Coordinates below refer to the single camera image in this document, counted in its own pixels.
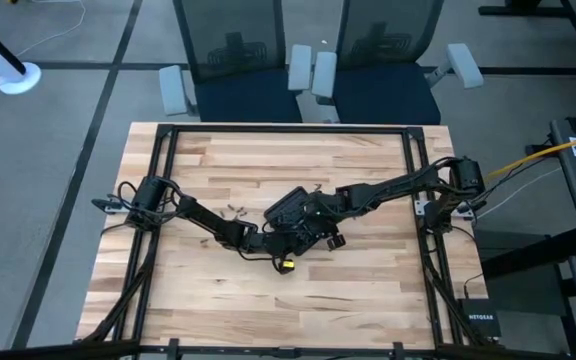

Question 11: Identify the black mesh office chair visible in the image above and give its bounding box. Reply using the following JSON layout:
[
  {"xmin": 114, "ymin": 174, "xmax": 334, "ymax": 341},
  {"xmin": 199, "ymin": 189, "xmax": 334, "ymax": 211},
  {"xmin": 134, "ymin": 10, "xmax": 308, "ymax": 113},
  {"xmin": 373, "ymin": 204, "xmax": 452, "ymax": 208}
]
[
  {"xmin": 157, "ymin": 0, "xmax": 314, "ymax": 124},
  {"xmin": 311, "ymin": 0, "xmax": 484, "ymax": 126}
]

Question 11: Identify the black desk crossbar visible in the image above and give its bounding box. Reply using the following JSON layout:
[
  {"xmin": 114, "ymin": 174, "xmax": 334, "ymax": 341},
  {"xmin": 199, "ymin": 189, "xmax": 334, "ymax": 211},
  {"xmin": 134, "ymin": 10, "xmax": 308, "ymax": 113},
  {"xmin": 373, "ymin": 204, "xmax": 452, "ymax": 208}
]
[{"xmin": 480, "ymin": 227, "xmax": 576, "ymax": 280}]

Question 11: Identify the black desk base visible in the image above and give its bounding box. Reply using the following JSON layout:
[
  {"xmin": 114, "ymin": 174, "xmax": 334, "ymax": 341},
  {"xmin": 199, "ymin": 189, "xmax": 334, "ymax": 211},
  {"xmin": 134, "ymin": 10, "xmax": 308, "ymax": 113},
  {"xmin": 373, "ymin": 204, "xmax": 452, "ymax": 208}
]
[{"xmin": 477, "ymin": 0, "xmax": 576, "ymax": 86}]

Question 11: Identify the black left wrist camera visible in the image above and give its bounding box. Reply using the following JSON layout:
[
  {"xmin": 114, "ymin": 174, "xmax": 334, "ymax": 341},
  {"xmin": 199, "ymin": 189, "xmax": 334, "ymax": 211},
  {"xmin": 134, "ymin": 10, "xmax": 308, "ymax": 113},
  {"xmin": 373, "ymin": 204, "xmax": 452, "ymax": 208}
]
[{"xmin": 277, "ymin": 256, "xmax": 298, "ymax": 276}]

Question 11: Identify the black Netgear network switch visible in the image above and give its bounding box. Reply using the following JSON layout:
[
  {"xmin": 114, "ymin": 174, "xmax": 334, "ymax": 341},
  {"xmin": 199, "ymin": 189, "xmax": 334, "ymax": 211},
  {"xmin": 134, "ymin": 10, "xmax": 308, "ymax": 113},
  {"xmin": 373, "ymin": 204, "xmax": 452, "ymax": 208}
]
[{"xmin": 456, "ymin": 297, "xmax": 503, "ymax": 338}]

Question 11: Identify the thin white cable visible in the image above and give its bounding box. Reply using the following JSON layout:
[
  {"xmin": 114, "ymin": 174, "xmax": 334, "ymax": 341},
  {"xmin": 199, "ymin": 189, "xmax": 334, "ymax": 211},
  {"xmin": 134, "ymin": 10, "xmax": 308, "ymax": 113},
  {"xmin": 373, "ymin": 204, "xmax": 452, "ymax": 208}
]
[{"xmin": 477, "ymin": 167, "xmax": 563, "ymax": 219}]

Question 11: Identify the yellow cable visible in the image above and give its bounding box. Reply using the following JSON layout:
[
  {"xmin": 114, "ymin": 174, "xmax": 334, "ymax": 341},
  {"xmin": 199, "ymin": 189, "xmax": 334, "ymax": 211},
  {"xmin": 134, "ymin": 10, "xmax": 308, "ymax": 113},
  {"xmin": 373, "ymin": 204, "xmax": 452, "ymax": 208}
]
[{"xmin": 485, "ymin": 130, "xmax": 576, "ymax": 182}]

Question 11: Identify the white floor cable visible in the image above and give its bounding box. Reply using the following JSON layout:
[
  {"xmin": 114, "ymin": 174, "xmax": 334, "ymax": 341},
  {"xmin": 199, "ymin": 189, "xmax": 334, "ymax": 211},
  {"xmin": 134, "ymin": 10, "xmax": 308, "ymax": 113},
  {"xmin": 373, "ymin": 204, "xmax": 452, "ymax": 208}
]
[{"xmin": 15, "ymin": 0, "xmax": 88, "ymax": 57}]

